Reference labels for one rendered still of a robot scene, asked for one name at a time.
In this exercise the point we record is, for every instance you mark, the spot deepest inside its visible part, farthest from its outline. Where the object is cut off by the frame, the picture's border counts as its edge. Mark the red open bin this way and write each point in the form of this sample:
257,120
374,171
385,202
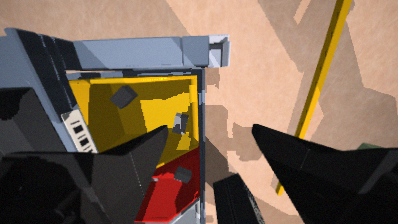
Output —
167,197

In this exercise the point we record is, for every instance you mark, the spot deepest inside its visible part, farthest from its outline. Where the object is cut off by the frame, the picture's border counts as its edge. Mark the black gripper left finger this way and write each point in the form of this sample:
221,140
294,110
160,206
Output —
115,181

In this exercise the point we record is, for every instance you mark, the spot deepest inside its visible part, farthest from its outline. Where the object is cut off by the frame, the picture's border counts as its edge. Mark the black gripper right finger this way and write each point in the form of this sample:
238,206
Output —
324,184

